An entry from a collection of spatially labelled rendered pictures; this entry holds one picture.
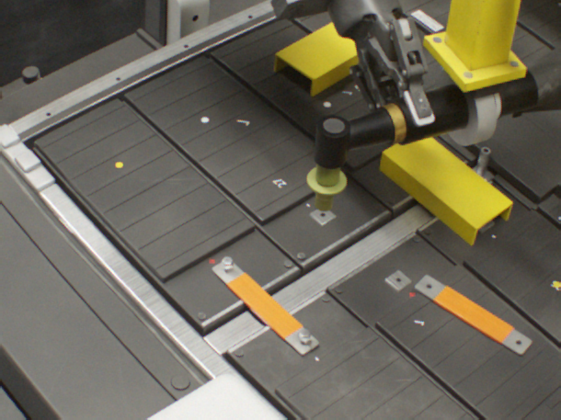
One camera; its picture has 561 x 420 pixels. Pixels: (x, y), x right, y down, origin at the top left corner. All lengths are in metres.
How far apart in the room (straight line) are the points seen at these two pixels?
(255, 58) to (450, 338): 0.51
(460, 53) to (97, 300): 0.43
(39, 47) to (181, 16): 0.66
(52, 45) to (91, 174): 0.95
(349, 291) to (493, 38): 0.34
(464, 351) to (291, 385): 0.20
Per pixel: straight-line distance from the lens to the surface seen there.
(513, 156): 1.45
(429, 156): 1.40
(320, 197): 1.18
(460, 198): 1.36
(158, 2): 1.71
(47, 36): 2.28
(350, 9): 1.17
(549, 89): 1.25
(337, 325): 1.25
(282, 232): 1.33
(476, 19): 1.10
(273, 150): 1.41
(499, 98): 1.20
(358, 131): 1.13
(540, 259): 1.35
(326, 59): 1.50
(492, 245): 1.34
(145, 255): 1.29
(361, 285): 1.29
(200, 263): 1.29
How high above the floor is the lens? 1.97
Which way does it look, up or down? 45 degrees down
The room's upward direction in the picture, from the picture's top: 6 degrees clockwise
